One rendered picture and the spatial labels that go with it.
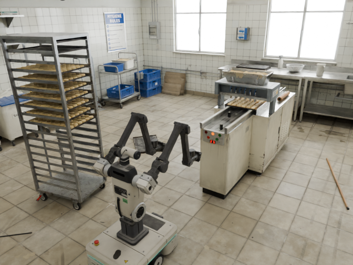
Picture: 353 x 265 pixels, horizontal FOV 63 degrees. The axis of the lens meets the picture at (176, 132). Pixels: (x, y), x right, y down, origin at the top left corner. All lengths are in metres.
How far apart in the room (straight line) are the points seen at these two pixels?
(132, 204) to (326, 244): 1.85
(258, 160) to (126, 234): 1.98
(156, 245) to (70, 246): 0.90
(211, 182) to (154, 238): 1.11
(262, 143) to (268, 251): 1.35
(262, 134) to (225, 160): 0.72
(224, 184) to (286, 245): 0.87
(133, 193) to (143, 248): 0.50
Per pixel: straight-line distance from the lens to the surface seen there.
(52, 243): 3.16
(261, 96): 3.62
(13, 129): 5.37
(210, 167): 3.29
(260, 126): 3.64
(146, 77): 7.26
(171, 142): 2.22
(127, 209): 2.35
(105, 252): 2.54
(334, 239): 3.27
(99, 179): 3.66
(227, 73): 3.67
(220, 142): 3.07
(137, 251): 2.50
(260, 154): 3.78
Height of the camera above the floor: 2.01
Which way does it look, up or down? 23 degrees down
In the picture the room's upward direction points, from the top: 1 degrees counter-clockwise
